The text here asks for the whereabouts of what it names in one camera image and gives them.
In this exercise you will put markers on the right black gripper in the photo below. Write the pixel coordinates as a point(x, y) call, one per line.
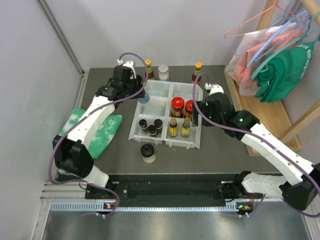
point(194, 118)

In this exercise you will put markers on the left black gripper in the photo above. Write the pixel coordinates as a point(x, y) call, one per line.
point(138, 84)

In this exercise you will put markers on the red lid sauce jar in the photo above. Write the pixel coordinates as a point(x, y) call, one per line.
point(177, 107)
point(188, 109)

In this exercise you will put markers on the yellow label brown bottle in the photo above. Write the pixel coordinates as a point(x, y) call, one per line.
point(185, 130)
point(173, 127)

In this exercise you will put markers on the silver lid salt jar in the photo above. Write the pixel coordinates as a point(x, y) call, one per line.
point(163, 73)
point(145, 99)

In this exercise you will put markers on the small black cap spice bottle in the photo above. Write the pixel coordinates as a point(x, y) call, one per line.
point(158, 123)

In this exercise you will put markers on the black cap pepper bottle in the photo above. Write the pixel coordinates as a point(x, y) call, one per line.
point(152, 130)
point(143, 126)

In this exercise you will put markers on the black lid shaker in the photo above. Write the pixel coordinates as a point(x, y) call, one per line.
point(148, 153)

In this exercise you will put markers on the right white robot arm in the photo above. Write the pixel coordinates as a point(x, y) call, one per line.
point(299, 182)

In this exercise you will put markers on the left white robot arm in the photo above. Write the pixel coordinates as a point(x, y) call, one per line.
point(71, 150)

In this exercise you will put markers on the right white organizer tray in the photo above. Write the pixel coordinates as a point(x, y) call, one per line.
point(184, 91)

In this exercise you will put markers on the white organizer tray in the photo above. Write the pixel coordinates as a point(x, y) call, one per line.
point(156, 108)
point(184, 91)

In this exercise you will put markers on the left orange cap sauce bottle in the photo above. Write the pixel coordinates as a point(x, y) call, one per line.
point(151, 75)

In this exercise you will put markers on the orange cap sauce bottle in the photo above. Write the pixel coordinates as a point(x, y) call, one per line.
point(197, 70)
point(151, 75)

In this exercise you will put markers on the right orange cap sauce bottle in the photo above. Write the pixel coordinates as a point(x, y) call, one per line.
point(197, 70)

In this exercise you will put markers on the green white cloth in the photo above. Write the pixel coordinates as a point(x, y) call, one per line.
point(102, 137)

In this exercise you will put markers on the left white organizer tray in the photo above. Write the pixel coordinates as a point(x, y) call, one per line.
point(156, 108)

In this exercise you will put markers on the wooden clothes rack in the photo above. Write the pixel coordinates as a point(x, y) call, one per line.
point(273, 115)

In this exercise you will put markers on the pink white garment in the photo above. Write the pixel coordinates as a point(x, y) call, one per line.
point(238, 68)

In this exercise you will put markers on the green garment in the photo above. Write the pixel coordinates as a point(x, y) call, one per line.
point(284, 72)

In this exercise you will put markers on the blue hanger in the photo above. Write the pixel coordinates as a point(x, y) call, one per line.
point(255, 45)

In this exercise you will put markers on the pink hanger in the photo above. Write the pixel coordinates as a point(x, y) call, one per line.
point(274, 13)

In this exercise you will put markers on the teal hanger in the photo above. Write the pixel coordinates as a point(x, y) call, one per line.
point(307, 33)

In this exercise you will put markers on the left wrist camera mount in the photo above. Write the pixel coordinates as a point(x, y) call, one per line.
point(129, 64)

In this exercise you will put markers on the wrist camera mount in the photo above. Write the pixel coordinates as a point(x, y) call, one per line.
point(129, 64)
point(213, 88)

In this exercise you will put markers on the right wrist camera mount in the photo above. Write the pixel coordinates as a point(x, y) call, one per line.
point(213, 88)

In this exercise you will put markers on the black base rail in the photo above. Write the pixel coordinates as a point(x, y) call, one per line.
point(166, 190)

